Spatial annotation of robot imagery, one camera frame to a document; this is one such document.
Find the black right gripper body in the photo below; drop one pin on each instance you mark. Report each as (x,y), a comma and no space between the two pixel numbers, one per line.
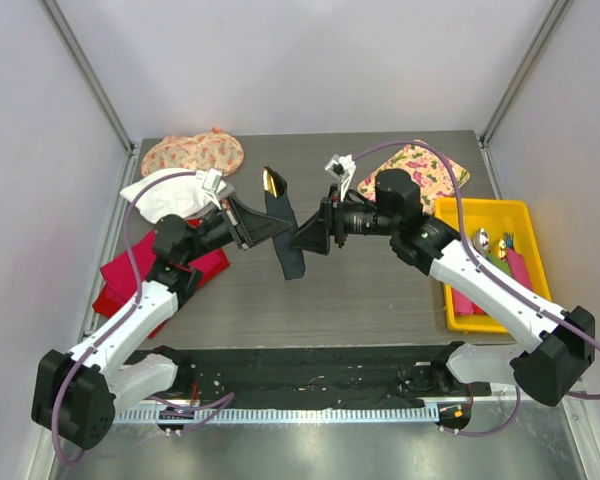
(351,218)

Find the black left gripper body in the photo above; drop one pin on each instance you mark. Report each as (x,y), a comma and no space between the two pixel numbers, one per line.
(215,232)

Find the dark blue paper napkin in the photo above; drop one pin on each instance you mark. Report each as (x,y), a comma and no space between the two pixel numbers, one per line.
(291,260)

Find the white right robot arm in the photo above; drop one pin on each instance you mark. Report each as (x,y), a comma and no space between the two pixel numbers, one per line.
(548,354)

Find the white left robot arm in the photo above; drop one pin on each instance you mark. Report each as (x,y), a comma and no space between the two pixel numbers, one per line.
(78,393)

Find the white cloth bag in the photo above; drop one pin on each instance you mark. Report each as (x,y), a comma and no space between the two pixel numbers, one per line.
(174,191)

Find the floral fabric pouch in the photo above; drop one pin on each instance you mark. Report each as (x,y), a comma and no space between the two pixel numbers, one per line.
(211,149)

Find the magenta cloth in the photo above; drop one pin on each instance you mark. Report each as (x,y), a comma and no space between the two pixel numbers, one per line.
(125,270)

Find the floral pattern tray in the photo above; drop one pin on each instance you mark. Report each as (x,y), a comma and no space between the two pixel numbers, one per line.
(424,168)

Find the red cloth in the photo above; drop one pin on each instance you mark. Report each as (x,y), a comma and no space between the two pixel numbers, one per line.
(105,305)

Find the silver metal spoon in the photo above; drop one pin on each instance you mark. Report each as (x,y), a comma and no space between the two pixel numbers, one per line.
(481,241)

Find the yellow plastic bin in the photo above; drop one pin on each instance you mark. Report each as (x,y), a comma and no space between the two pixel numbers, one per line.
(509,219)

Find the iridescent metal spoon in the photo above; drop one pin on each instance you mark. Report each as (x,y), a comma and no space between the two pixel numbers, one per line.
(502,249)

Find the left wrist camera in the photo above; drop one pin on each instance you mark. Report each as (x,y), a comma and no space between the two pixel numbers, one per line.
(211,184)

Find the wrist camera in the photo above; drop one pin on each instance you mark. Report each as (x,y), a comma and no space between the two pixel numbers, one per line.
(211,184)
(343,169)

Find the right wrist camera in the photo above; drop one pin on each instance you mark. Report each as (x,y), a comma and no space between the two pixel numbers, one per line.
(343,169)

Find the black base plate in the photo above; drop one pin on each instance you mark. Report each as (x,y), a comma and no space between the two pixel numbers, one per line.
(352,378)

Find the aluminium front rail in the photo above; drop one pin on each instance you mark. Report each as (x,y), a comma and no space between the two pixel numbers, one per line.
(168,410)

